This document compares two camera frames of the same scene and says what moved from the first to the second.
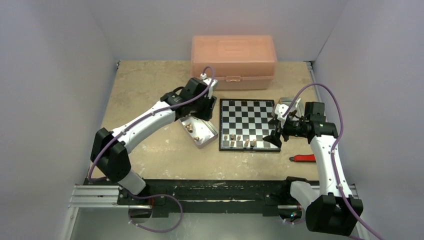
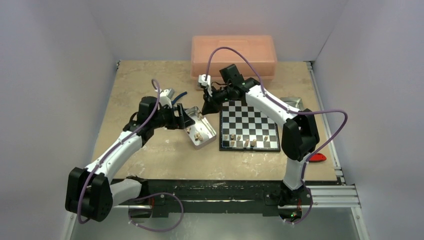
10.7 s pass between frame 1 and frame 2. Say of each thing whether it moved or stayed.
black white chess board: stayed
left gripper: moved
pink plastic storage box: stayed
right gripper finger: moved
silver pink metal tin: stayed
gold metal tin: stayed
